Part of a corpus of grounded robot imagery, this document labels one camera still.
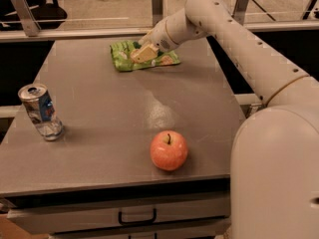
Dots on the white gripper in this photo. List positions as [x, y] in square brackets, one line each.
[159, 37]

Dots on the green rice chip bag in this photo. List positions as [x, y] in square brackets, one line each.
[122, 51]

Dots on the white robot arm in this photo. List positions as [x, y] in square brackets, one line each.
[274, 165]

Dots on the silver blue redbull can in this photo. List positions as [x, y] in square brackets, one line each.
[40, 109]

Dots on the red apple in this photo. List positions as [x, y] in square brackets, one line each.
[168, 150]

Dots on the black office chair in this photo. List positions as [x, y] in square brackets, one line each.
[47, 13]

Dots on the grey lower drawer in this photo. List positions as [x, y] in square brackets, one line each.
[206, 228]

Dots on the grey drawer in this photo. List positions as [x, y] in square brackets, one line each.
[97, 215]
[206, 228]

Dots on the grey upper drawer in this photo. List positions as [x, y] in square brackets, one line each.
[97, 215]

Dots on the middle metal railing bracket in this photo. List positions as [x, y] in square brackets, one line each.
[157, 11]

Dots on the metal railing bracket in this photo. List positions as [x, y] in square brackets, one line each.
[157, 11]
[240, 10]
[30, 27]

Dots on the right metal railing bracket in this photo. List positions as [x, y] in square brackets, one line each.
[240, 10]

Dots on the left metal railing bracket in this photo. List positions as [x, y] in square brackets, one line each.
[30, 27]

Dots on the black drawer handle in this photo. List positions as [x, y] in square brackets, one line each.
[137, 218]

